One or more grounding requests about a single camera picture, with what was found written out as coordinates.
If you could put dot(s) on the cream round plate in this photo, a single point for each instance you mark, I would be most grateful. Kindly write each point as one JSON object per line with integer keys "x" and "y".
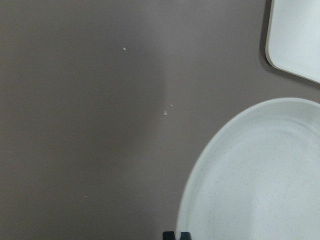
{"x": 258, "y": 178}

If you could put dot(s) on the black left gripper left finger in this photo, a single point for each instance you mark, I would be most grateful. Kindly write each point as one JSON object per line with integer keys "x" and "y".
{"x": 168, "y": 235}

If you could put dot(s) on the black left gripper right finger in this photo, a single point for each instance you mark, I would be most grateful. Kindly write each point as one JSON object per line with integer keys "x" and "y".
{"x": 185, "y": 236}

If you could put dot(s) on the cream rectangular rabbit tray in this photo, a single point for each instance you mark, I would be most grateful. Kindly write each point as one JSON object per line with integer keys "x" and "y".
{"x": 293, "y": 38}

